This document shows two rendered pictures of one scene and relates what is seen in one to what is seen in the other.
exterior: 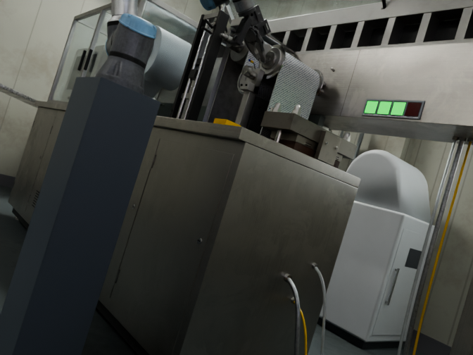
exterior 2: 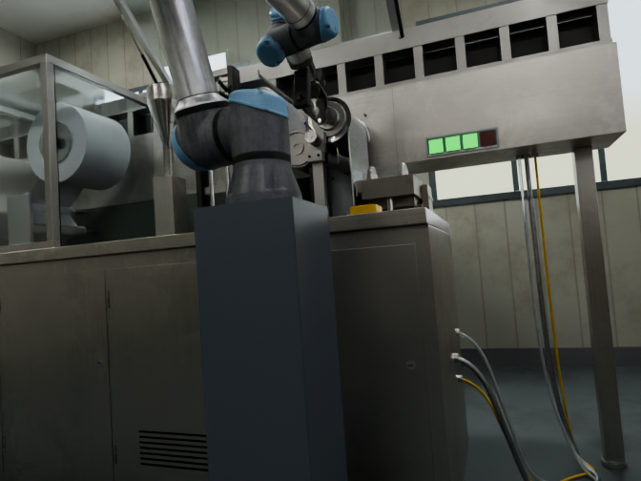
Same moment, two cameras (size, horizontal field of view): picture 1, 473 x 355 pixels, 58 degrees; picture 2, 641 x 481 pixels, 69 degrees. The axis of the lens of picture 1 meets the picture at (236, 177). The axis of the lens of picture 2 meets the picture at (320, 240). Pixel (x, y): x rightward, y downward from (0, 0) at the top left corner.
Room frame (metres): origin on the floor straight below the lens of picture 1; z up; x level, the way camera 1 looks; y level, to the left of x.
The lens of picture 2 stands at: (0.48, 0.81, 0.77)
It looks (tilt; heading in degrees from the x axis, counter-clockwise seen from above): 3 degrees up; 330
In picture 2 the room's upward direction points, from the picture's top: 4 degrees counter-clockwise
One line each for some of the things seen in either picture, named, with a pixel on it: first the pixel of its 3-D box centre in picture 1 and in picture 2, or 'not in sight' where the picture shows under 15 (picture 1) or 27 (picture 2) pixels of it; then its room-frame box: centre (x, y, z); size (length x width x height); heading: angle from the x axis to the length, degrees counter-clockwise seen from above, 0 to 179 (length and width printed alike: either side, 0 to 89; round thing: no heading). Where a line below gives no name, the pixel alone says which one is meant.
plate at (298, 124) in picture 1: (310, 136); (399, 195); (1.70, -0.23, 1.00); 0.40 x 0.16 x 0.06; 129
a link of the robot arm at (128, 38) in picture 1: (134, 39); (257, 126); (1.33, 0.43, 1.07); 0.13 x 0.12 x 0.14; 26
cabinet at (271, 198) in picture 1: (126, 205); (124, 368); (2.49, 0.56, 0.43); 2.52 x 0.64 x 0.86; 39
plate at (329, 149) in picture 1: (328, 148); (428, 202); (1.64, -0.30, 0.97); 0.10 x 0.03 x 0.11; 129
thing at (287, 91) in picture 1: (291, 103); (360, 164); (1.77, -0.13, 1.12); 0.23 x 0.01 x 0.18; 129
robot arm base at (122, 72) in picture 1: (123, 74); (263, 182); (1.33, 0.43, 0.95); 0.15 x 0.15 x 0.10
